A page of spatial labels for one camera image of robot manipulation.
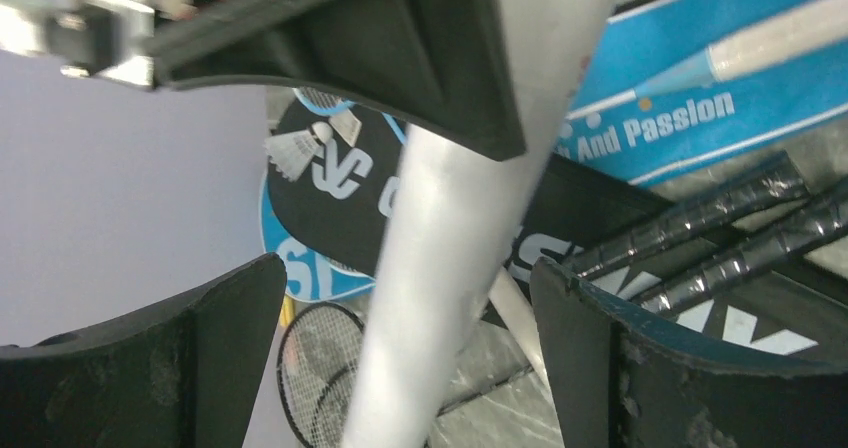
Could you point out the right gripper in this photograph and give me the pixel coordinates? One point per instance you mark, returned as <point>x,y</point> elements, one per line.
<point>191,44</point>

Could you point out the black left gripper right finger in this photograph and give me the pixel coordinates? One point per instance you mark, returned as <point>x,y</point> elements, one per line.
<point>621,376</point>

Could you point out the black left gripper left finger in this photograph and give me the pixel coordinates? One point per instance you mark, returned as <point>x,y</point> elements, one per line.
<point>182,372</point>

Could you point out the white shuttlecock tube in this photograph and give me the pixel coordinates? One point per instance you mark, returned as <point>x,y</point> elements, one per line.
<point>455,213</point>

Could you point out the white plastic shuttlecock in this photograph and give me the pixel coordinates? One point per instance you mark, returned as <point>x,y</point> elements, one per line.
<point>292,153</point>

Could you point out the black badminton racket left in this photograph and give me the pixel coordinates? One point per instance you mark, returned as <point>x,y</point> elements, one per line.
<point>316,368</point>

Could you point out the black badminton racket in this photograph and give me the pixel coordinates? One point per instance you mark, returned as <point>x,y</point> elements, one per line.
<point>818,221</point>
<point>316,368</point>

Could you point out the black badminton racket right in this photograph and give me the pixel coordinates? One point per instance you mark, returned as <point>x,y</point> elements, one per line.
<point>818,221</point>

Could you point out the blue white badminton racket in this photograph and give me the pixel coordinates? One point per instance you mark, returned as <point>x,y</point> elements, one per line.
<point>762,44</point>

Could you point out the black racket cover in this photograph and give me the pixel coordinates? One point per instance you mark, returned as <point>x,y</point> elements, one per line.
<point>328,227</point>

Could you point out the blue racket cover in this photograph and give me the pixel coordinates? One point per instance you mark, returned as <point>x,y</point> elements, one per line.
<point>649,140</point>

